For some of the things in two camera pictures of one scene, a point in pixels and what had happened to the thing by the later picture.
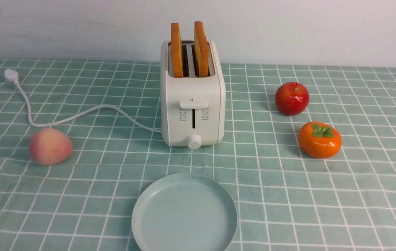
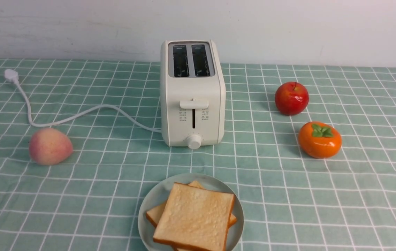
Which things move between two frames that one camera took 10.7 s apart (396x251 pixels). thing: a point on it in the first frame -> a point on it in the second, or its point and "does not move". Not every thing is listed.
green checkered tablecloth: [366, 196] does not move
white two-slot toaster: [193, 84] does not move
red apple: [292, 98] does not move
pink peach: [50, 146] does not move
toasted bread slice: [201, 45] -> [154, 215]
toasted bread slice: [176, 54] -> [195, 219]
